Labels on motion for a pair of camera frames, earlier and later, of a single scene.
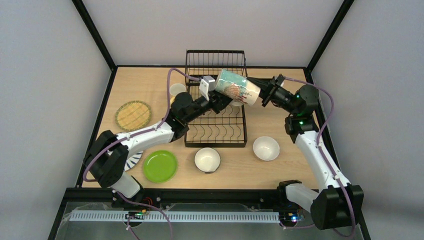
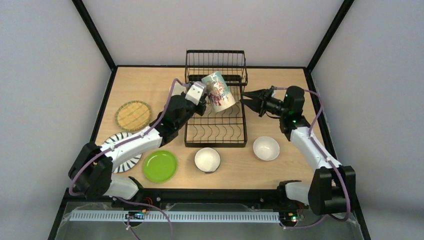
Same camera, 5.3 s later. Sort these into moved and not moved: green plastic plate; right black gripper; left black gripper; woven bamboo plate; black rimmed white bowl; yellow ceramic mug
Moved: right black gripper; left black gripper
Not moved: yellow ceramic mug; black rimmed white bowl; woven bamboo plate; green plastic plate
